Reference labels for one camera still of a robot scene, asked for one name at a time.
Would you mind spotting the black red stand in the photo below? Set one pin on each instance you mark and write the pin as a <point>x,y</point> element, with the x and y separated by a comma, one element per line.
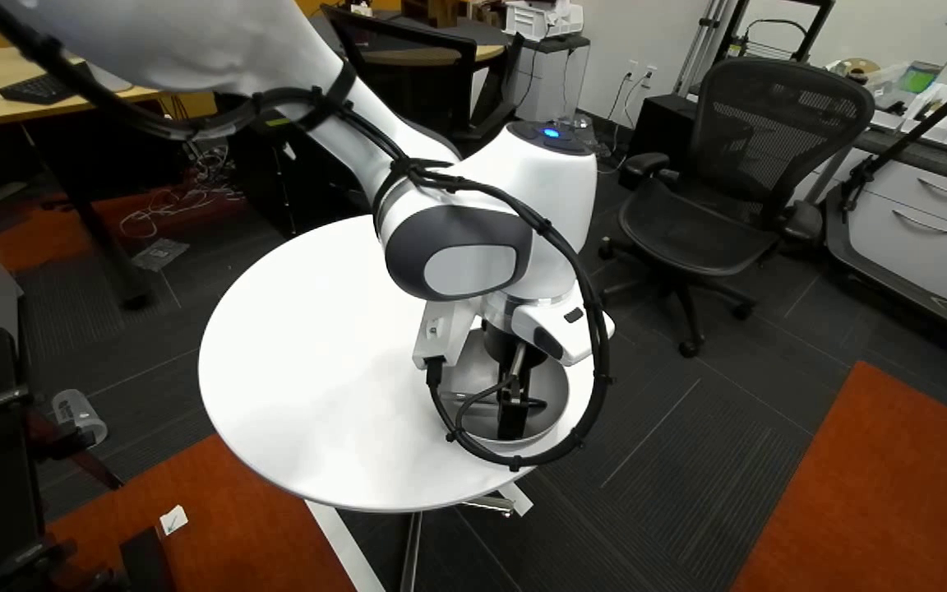
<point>144,563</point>

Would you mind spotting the black mesh office chair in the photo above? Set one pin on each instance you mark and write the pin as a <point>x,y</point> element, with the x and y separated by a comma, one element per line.
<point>713,232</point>

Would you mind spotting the black grey marker pen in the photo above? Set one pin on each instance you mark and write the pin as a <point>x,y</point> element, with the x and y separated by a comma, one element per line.
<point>476,401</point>

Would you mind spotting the black tripod pole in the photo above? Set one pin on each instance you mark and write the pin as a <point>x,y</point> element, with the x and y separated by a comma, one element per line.
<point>913,135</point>

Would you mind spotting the flat black desk item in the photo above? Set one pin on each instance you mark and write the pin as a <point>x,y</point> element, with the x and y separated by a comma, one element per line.
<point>28,91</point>

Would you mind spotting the white drawer cabinet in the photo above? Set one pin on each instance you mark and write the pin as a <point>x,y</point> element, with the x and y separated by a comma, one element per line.
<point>921,243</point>

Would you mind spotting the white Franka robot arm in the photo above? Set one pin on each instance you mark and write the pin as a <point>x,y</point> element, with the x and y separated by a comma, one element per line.
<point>461,251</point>

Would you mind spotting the small green white device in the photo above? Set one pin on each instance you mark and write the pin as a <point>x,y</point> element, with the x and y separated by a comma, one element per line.
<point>919,78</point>

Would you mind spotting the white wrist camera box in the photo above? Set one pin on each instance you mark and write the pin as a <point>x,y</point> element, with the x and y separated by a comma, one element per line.
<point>441,335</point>

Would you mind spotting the black stand pole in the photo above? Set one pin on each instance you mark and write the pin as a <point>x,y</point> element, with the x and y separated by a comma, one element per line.
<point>58,60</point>

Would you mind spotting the white table base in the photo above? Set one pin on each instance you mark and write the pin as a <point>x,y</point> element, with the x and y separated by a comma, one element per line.
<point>346,546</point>

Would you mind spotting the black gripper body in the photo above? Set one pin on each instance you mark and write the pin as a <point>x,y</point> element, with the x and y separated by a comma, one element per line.
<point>499,340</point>

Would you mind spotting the small white paper piece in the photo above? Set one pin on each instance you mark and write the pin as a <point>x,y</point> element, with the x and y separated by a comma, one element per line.
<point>171,521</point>

